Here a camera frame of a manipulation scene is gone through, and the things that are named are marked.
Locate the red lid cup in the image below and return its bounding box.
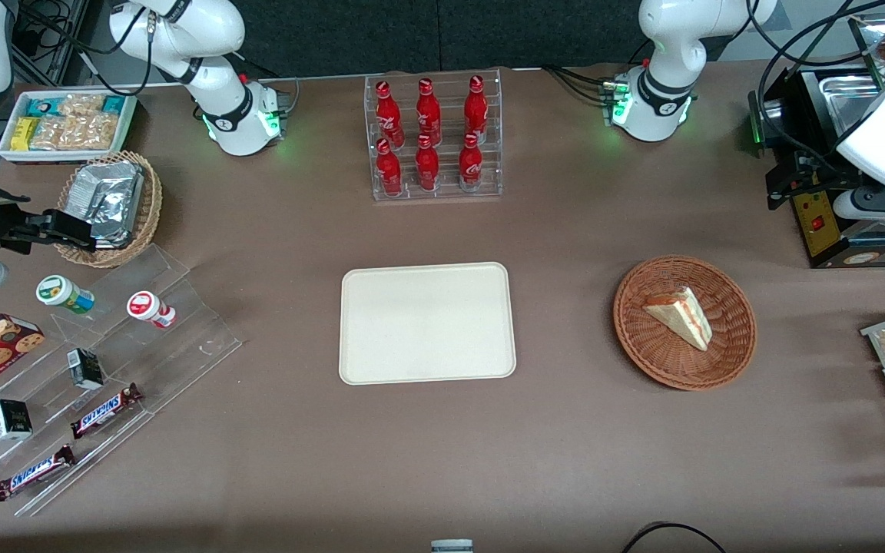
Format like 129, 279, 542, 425
127, 290, 177, 329

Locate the brown wicker basket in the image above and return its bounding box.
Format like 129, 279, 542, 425
613, 255, 757, 392

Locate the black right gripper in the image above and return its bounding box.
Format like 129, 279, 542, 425
0, 184, 98, 254

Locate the small black carton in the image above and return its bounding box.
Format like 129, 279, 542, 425
67, 348, 105, 390
0, 399, 33, 442

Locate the clear cracker bag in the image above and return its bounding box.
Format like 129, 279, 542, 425
58, 93, 105, 118
30, 115, 78, 151
66, 114, 119, 151

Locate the triangular sandwich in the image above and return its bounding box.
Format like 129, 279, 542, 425
642, 286, 714, 352

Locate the red cola bottle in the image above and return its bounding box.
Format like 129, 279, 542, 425
375, 81, 405, 148
459, 133, 484, 192
464, 75, 489, 144
376, 138, 403, 197
416, 78, 443, 147
415, 134, 441, 192

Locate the green lid cup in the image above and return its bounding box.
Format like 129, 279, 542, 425
35, 275, 95, 316

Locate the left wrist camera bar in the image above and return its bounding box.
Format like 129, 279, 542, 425
833, 183, 885, 225

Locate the cream plastic tray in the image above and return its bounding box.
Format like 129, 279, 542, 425
339, 262, 518, 386

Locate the black glass food warmer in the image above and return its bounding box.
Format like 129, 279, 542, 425
747, 0, 885, 270

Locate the clear acrylic bottle rack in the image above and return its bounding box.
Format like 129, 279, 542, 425
364, 68, 504, 202

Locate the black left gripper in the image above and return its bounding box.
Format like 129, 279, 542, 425
767, 151, 866, 210

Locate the black looped cable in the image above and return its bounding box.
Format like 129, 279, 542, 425
621, 522, 728, 553

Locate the yellow snack packet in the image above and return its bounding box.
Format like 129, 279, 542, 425
11, 117, 41, 151

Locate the light tan wicker basket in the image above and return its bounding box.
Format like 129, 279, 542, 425
53, 151, 164, 269

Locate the clear acrylic stepped display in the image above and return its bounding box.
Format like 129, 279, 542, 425
0, 244, 244, 518

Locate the silver foil packet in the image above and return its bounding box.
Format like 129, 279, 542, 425
65, 161, 144, 249

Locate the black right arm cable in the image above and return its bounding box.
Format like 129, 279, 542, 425
66, 0, 159, 97

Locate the white rectangular snack tray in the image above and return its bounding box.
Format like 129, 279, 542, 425
0, 90, 138, 164

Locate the Snickers chocolate bar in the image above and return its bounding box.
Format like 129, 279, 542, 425
0, 444, 76, 502
71, 382, 144, 440

